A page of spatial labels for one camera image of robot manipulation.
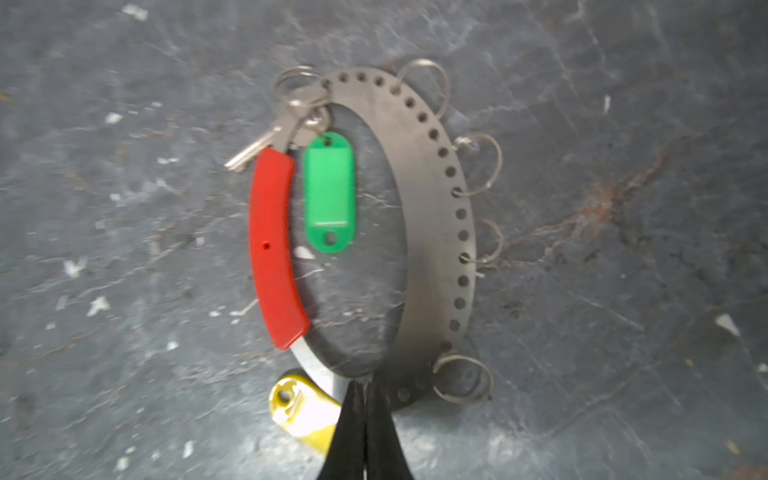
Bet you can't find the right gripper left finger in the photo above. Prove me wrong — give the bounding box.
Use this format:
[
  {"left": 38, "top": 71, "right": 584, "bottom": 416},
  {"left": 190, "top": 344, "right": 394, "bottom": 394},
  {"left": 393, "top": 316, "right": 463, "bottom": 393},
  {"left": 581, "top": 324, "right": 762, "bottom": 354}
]
[{"left": 317, "top": 381, "right": 366, "bottom": 480}]

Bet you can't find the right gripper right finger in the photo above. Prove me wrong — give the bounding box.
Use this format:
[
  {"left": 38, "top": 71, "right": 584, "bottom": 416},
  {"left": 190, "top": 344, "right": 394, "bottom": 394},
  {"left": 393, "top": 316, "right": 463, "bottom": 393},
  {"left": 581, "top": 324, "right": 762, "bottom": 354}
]
[{"left": 365, "top": 382, "right": 414, "bottom": 480}]

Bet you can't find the yellow key tag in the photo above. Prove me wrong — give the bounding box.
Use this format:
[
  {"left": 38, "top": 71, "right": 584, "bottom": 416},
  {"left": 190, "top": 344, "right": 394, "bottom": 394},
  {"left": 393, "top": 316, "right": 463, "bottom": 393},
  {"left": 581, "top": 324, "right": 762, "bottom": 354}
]
[{"left": 268, "top": 374, "right": 341, "bottom": 457}]

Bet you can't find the green key tag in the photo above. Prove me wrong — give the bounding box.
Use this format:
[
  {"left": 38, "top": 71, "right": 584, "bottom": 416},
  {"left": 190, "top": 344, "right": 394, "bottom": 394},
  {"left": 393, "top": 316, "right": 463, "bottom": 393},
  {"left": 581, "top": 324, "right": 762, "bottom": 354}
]
[{"left": 303, "top": 132, "right": 356, "bottom": 254}]

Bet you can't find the silver key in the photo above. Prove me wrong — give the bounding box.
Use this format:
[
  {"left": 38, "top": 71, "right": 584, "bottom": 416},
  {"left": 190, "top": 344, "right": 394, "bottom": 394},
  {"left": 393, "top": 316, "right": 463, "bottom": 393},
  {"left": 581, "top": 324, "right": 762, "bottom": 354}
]
[{"left": 224, "top": 85, "right": 332, "bottom": 172}]

